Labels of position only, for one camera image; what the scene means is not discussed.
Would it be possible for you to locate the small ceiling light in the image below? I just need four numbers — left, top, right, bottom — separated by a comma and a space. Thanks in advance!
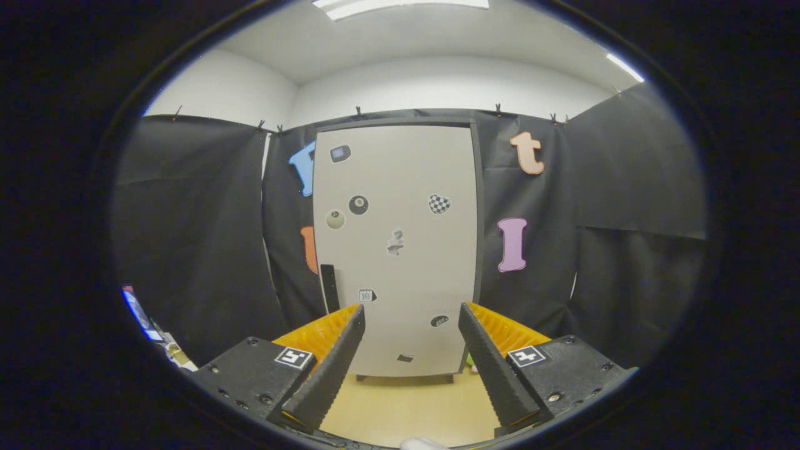
604, 52, 645, 83

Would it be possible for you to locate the black frame shoe cabinet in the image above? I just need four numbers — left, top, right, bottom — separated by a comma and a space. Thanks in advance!
312, 116, 486, 384

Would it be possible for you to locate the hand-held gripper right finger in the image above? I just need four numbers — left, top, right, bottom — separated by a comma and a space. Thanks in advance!
458, 302, 638, 436

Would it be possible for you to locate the black backdrop cloth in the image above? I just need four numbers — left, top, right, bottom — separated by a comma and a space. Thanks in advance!
112, 81, 710, 371

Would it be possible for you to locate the grey shoe cabinet door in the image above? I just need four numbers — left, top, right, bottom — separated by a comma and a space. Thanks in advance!
314, 124, 479, 378

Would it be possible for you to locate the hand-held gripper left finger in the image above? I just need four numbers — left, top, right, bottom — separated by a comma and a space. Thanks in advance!
191, 304, 366, 434

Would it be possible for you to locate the blue packaged item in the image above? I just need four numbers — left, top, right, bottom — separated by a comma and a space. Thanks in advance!
122, 286, 164, 342

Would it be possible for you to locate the long ceiling light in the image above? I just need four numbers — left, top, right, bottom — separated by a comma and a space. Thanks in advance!
312, 0, 490, 22

